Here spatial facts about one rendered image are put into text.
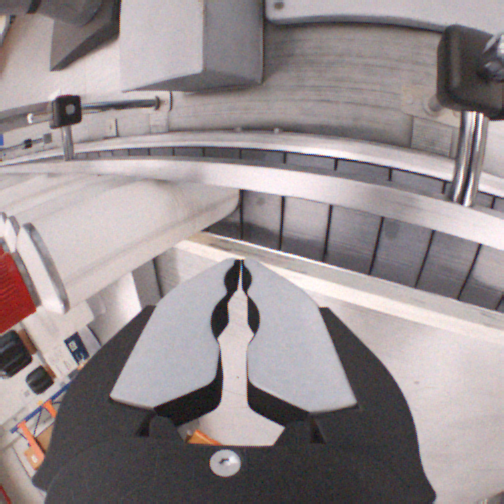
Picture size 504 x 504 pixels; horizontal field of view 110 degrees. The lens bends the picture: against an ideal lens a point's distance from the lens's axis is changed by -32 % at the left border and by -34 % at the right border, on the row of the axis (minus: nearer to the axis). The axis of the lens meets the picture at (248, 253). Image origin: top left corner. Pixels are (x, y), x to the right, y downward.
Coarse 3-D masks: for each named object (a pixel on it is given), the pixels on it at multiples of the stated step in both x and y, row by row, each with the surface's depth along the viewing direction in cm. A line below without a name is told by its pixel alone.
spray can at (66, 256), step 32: (128, 192) 14; (160, 192) 15; (192, 192) 17; (224, 192) 19; (32, 224) 10; (64, 224) 10; (96, 224) 11; (128, 224) 13; (160, 224) 15; (192, 224) 17; (0, 256) 9; (32, 256) 9; (64, 256) 10; (96, 256) 11; (128, 256) 13; (0, 288) 8; (32, 288) 9; (64, 288) 10; (96, 288) 12; (0, 320) 8
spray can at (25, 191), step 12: (36, 180) 25; (48, 180) 26; (60, 180) 27; (72, 180) 28; (84, 180) 30; (0, 192) 21; (12, 192) 22; (24, 192) 23; (36, 192) 24; (48, 192) 26; (0, 204) 20; (12, 204) 22
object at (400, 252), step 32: (32, 160) 47; (256, 160) 20; (288, 160) 18; (320, 160) 17; (256, 192) 21; (448, 192) 13; (480, 192) 12; (224, 224) 24; (256, 224) 22; (288, 224) 21; (320, 224) 19; (352, 224) 18; (384, 224) 17; (320, 256) 20; (352, 256) 19; (384, 256) 18; (416, 256) 16; (448, 256) 15; (480, 256) 13; (416, 288) 17; (448, 288) 16; (480, 288) 14
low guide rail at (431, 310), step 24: (192, 240) 22; (216, 240) 22; (264, 264) 19; (288, 264) 19; (312, 264) 19; (312, 288) 18; (336, 288) 17; (360, 288) 16; (384, 288) 16; (408, 312) 15; (432, 312) 14; (456, 312) 13; (480, 312) 13; (480, 336) 12
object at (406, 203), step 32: (64, 160) 22; (96, 160) 17; (128, 160) 15; (160, 160) 14; (192, 160) 13; (224, 160) 12; (288, 192) 11; (320, 192) 10; (352, 192) 9; (384, 192) 9; (416, 192) 8; (416, 224) 8; (448, 224) 8; (480, 224) 7
